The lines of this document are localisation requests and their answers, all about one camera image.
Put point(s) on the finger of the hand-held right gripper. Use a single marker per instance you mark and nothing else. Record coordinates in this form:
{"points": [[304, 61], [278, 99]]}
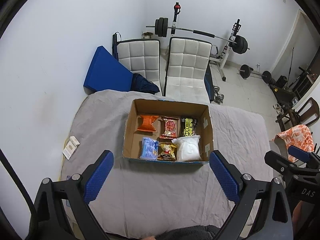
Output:
{"points": [[277, 160], [300, 152]]}

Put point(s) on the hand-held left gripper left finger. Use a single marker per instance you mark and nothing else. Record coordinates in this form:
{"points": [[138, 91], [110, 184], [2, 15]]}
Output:
{"points": [[98, 177]]}

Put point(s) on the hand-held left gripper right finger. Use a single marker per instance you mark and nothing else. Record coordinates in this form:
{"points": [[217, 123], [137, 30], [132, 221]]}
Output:
{"points": [[223, 177]]}

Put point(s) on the cardboard box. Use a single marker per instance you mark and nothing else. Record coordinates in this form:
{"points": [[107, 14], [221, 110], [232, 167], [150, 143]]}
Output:
{"points": [[206, 140]]}

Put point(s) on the white soft bag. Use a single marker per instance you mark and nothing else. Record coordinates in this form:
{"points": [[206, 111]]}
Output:
{"points": [[187, 150]]}

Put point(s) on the blue clear snack packet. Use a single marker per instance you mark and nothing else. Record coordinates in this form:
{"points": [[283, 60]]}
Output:
{"points": [[149, 148]]}

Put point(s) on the black wipes packet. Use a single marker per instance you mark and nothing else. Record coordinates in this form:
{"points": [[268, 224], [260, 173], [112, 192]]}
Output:
{"points": [[188, 127]]}

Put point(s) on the gold snack packet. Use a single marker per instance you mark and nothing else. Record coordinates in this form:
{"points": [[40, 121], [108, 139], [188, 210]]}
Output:
{"points": [[167, 152]]}

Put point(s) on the orange snack packet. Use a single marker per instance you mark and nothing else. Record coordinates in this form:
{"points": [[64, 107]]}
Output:
{"points": [[147, 123]]}

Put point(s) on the red snack packet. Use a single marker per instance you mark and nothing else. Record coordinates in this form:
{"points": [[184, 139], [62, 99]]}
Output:
{"points": [[170, 127]]}

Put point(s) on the person's right forearm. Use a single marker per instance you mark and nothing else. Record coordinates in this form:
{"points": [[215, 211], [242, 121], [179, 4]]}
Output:
{"points": [[307, 222]]}

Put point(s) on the orange floral towel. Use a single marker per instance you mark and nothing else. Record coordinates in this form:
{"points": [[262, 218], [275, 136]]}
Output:
{"points": [[300, 135]]}

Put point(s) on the flat white box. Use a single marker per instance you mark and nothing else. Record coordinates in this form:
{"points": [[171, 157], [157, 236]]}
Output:
{"points": [[69, 151]]}

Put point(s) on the brown wooden chair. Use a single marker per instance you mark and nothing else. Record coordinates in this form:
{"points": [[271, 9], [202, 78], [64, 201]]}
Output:
{"points": [[310, 110]]}

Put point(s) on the small white box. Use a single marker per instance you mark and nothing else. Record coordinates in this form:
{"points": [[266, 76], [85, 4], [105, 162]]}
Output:
{"points": [[74, 140]]}

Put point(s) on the white shoe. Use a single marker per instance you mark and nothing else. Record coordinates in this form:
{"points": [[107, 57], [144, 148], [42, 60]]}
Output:
{"points": [[281, 110], [277, 105]]}

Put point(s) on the grey table cloth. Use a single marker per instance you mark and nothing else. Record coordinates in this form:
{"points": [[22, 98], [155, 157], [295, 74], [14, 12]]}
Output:
{"points": [[162, 187]]}

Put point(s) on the person's dark fleece clothing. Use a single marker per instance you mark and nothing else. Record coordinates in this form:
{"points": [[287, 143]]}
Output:
{"points": [[190, 233]]}

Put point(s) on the black exercise machine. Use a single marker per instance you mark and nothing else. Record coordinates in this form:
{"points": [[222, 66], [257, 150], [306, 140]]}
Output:
{"points": [[300, 80]]}

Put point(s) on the black speaker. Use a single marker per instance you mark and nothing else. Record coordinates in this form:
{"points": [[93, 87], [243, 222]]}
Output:
{"points": [[281, 82]]}

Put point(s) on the small dumbbell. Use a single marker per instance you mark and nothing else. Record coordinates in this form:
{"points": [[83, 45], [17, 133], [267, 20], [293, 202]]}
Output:
{"points": [[220, 98]]}

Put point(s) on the short barbell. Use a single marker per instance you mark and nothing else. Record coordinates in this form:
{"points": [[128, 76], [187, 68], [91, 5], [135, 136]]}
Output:
{"points": [[245, 71]]}

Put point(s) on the dark blue jacket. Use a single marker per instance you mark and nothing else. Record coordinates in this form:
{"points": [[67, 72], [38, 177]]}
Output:
{"points": [[142, 83]]}

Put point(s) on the blue foam mat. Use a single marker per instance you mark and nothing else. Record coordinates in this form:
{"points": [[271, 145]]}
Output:
{"points": [[105, 72]]}

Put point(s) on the white weight bench rack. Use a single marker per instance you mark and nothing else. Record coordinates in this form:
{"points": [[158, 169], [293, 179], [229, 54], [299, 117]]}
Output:
{"points": [[226, 55]]}

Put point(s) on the white padded chair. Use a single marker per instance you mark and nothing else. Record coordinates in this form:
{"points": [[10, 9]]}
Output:
{"points": [[187, 60], [138, 55]]}

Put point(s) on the long barbell with black plates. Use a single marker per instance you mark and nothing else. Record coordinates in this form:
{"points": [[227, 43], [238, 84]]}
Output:
{"points": [[185, 30]]}

